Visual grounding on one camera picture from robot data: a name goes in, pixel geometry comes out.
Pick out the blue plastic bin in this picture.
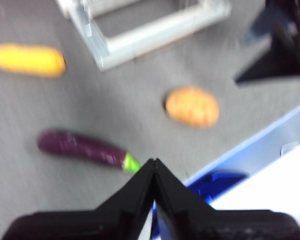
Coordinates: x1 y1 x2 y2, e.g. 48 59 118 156
151 171 250 240

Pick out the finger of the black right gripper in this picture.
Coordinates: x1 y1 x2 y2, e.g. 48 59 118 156
233 21 300 86

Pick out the purple eggplant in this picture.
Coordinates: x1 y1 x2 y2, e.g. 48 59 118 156
36 127 142 173

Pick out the yellow wrapped corn cob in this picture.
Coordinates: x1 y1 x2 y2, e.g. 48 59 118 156
0 43 66 78

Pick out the glass oven door with handle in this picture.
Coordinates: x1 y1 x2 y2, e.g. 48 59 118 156
56 0 232 72

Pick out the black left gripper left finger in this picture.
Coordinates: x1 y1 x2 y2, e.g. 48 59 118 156
1 158 155 240

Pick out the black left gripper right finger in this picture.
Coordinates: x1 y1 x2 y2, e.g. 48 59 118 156
156 158 300 240

